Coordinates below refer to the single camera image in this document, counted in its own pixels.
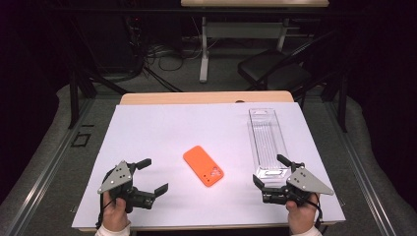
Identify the clear plastic packaging box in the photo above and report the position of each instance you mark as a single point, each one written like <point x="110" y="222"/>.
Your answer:
<point x="265" y="137"/>

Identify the black folding chair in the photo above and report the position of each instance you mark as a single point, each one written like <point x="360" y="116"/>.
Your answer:
<point x="273" y="70"/>

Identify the metal floor rail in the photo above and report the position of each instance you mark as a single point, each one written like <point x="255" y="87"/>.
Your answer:
<point x="34" y="196"/>
<point x="369" y="196"/>

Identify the dark equipment cabinet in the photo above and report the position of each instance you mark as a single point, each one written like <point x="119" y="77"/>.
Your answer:
<point x="108" y="42"/>

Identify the white table cover board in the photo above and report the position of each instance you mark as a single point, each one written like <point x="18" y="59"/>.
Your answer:
<point x="183" y="128"/>

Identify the black metal stand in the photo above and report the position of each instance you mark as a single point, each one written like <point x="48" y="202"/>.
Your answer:
<point x="342" y="98"/>
<point x="73" y="105"/>

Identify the orange phone case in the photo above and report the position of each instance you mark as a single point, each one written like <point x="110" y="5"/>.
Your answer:
<point x="201" y="165"/>

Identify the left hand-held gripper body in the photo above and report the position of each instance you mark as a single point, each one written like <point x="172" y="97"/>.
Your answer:
<point x="139" y="198"/>

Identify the light wooden table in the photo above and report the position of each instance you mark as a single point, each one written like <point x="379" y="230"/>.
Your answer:
<point x="196" y="97"/>

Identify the person's right hand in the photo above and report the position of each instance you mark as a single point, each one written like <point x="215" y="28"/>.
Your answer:
<point x="301" y="218"/>

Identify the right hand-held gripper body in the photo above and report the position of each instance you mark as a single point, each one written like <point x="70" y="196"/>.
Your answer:
<point x="305" y="182"/>

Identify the white-legged desk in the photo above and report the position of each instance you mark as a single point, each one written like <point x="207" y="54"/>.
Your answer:
<point x="204" y="65"/>

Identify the person's left hand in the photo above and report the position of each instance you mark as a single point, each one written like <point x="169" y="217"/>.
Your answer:
<point x="114" y="214"/>

